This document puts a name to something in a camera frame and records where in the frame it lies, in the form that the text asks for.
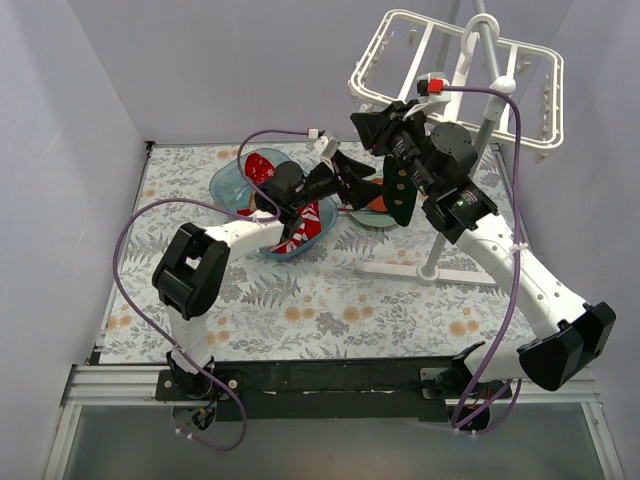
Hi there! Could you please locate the dark green sock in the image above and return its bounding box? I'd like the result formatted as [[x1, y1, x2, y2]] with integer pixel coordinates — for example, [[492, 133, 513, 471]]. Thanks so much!
[[383, 156, 417, 227]]

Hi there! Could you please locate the red snowflake sock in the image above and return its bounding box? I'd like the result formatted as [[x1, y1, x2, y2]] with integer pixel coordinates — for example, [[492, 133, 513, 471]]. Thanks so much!
[[244, 152, 276, 186]]

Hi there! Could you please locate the beige brown striped sock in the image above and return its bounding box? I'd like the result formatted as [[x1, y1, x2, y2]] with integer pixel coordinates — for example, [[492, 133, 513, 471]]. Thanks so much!
[[249, 192, 258, 212]]

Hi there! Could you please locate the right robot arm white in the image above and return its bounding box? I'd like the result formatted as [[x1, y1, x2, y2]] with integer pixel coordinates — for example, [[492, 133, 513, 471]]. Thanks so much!
[[350, 102, 616, 398]]

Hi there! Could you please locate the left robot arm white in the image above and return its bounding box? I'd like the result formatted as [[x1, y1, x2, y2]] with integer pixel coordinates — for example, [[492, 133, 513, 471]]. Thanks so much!
[[152, 151, 382, 400]]

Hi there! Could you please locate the white clip hanger rack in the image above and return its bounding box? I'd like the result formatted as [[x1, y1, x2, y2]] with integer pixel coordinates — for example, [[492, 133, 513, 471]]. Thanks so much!
[[348, 9, 564, 158]]

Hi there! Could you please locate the orange saucer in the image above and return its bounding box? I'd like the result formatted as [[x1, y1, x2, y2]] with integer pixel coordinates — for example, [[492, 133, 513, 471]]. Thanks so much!
[[367, 177, 387, 213]]

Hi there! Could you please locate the light green plate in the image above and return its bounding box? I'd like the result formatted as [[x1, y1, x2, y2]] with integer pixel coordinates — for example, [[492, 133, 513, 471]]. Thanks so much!
[[342, 206, 397, 229]]

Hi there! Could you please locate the metal drying stand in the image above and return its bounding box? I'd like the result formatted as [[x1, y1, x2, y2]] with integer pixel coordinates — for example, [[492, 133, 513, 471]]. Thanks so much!
[[356, 1, 513, 286]]

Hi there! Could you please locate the teal plastic basin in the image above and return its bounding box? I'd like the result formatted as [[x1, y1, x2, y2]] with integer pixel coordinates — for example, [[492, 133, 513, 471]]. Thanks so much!
[[209, 148, 338, 261]]

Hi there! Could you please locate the floral tablecloth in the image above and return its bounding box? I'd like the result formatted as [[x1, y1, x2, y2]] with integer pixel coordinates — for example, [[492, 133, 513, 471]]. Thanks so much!
[[100, 145, 509, 364]]

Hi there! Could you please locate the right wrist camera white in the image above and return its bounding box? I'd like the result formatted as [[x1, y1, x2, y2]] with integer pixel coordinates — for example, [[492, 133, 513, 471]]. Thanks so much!
[[403, 72, 461, 122]]

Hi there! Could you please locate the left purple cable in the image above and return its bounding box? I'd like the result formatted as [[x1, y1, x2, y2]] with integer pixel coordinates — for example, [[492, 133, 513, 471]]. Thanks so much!
[[112, 128, 321, 451]]

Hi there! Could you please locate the purple cable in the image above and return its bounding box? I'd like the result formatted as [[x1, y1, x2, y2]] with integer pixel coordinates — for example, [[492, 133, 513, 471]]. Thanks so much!
[[112, 128, 321, 451], [444, 84, 524, 435]]

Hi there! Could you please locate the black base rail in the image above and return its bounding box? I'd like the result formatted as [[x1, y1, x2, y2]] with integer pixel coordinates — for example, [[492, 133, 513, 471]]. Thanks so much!
[[154, 357, 511, 431]]

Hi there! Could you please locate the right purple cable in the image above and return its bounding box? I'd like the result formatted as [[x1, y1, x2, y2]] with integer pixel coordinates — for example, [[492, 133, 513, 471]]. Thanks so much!
[[444, 84, 524, 435]]

